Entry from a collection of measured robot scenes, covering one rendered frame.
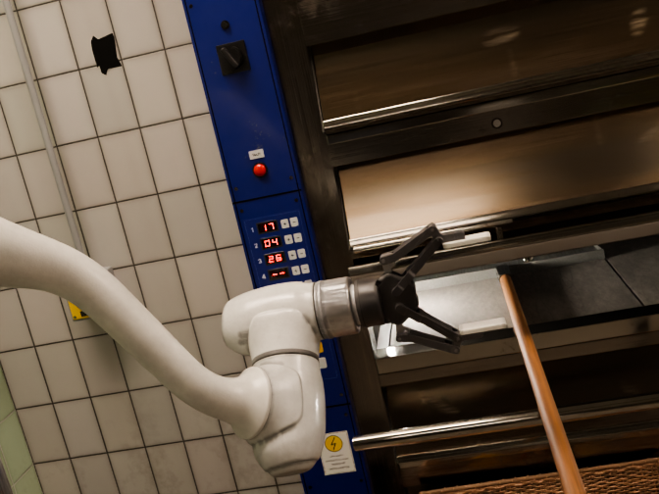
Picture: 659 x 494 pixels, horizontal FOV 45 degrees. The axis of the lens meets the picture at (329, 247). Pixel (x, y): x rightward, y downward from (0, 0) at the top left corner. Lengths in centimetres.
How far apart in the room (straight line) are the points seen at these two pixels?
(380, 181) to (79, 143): 67
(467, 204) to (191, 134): 62
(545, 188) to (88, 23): 104
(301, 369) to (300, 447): 11
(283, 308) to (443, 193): 65
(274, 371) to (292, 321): 9
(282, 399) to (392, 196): 74
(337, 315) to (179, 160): 74
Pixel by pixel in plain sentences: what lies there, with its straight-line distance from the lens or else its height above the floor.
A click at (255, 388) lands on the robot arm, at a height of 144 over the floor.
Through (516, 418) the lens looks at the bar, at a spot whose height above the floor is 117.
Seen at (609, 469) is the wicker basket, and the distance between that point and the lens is 197.
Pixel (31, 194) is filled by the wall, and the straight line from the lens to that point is 196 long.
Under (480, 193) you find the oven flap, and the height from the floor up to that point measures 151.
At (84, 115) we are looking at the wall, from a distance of 188.
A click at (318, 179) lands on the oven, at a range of 176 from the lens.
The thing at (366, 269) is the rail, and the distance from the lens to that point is 164.
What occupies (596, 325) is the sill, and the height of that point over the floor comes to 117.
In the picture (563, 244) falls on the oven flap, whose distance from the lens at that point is 164.
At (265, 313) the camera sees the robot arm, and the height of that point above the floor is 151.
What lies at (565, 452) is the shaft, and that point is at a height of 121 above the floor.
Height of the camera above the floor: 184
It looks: 12 degrees down
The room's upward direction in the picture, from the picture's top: 13 degrees counter-clockwise
